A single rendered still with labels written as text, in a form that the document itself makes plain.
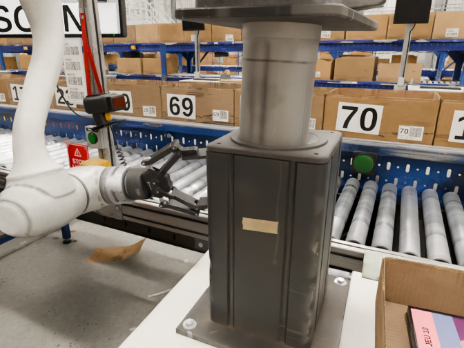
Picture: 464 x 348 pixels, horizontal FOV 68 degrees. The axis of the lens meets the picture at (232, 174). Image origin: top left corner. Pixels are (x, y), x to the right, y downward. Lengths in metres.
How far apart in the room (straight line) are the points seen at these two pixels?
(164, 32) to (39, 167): 6.67
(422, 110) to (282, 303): 1.00
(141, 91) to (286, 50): 1.41
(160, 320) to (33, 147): 0.40
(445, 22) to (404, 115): 4.57
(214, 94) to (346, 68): 4.28
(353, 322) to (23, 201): 0.62
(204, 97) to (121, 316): 1.12
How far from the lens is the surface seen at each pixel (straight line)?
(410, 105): 1.41
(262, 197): 0.49
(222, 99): 1.58
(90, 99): 1.10
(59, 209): 0.74
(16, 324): 2.04
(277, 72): 0.48
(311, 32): 0.49
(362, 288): 0.79
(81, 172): 0.84
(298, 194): 0.48
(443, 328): 0.70
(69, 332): 1.89
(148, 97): 1.81
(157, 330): 0.67
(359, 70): 5.70
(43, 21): 0.90
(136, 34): 7.76
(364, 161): 1.37
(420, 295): 0.75
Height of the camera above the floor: 1.20
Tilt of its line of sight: 19 degrees down
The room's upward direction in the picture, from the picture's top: straight up
